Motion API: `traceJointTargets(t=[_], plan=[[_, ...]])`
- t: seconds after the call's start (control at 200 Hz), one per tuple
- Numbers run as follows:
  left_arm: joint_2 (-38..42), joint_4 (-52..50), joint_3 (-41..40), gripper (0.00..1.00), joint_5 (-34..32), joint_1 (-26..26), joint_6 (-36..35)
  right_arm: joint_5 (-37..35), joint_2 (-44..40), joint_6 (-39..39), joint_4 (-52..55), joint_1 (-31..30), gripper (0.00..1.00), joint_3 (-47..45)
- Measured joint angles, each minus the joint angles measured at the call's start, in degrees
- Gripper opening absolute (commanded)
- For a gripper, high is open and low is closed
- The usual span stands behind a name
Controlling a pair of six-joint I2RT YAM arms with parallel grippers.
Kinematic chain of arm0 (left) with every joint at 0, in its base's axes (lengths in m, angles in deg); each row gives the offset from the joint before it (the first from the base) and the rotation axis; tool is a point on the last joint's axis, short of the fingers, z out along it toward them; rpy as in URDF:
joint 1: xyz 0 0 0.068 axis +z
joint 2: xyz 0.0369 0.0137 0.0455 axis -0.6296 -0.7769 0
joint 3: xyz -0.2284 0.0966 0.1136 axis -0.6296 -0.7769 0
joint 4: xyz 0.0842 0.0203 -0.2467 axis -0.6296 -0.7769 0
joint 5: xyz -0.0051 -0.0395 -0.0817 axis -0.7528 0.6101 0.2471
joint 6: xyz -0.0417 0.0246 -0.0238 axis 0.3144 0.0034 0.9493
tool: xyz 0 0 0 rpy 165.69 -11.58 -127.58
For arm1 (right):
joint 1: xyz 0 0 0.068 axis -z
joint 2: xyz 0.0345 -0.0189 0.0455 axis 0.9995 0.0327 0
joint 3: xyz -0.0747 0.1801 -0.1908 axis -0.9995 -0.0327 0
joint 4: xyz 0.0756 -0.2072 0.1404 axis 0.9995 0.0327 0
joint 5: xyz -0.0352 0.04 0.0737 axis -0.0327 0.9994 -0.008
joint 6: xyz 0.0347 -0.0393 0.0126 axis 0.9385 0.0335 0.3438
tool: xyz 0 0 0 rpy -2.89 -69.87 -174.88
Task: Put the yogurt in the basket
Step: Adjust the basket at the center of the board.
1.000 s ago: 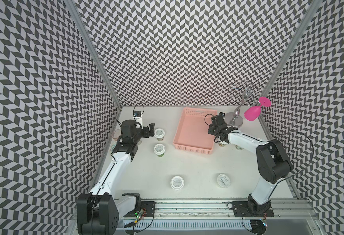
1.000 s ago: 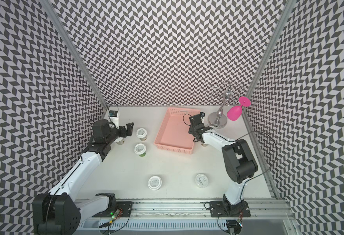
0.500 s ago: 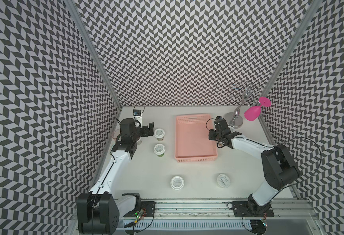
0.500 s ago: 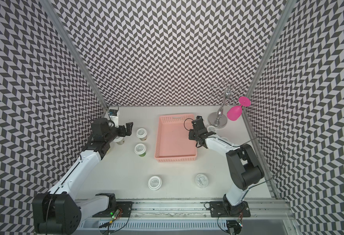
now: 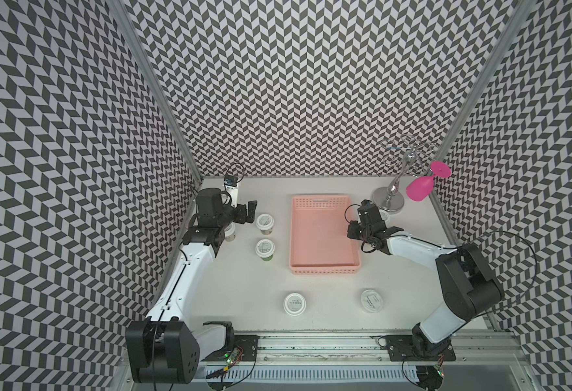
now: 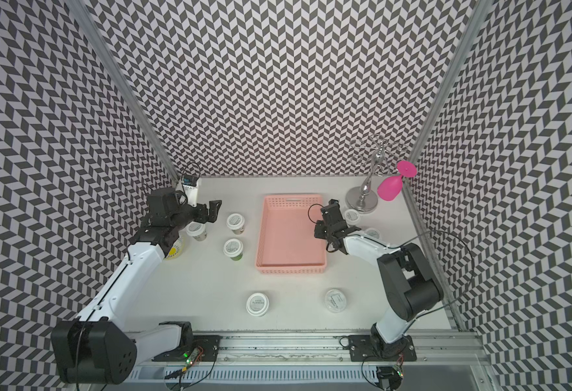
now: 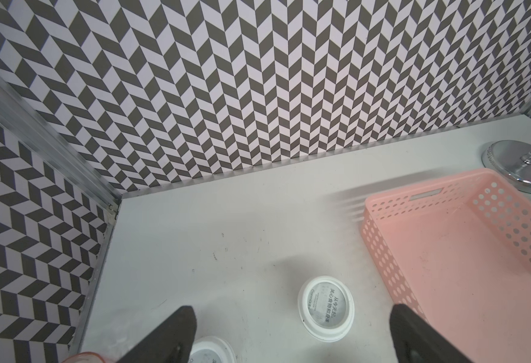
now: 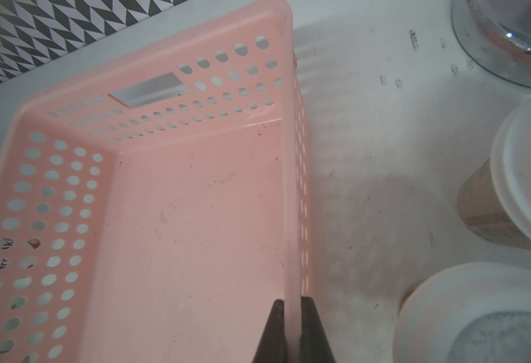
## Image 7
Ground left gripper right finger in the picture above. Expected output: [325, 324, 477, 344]
[389, 304, 471, 362]

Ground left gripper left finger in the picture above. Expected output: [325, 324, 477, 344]
[118, 306, 197, 363]

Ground green label yogurt cup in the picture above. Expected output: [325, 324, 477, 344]
[188, 337, 237, 363]

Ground red label yogurt cup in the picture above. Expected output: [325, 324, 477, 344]
[297, 276, 356, 343]

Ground pink plastic basket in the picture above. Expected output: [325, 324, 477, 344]
[360, 169, 531, 362]

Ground clear pink glass cup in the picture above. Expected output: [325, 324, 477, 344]
[62, 352, 107, 363]

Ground silver metal cup stand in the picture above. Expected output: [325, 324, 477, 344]
[482, 140, 531, 194]

